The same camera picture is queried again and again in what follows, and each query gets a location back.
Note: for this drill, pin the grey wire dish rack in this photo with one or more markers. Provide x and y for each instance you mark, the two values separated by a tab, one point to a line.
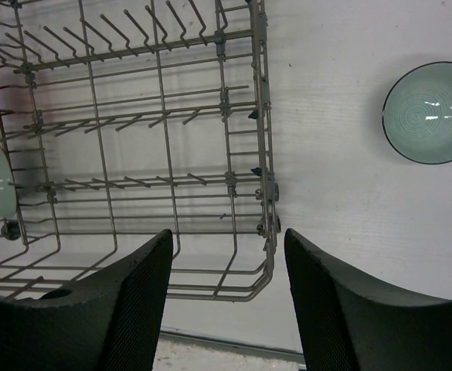
121	119

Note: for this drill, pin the small pale green bowl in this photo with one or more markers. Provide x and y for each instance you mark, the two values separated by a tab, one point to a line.
417	114

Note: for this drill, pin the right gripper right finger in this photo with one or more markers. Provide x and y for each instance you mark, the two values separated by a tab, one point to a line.
349	320

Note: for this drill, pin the silver table rail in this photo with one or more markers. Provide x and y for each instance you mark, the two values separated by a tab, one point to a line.
231	345

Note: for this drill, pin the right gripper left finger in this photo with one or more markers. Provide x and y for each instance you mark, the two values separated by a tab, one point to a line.
109	320

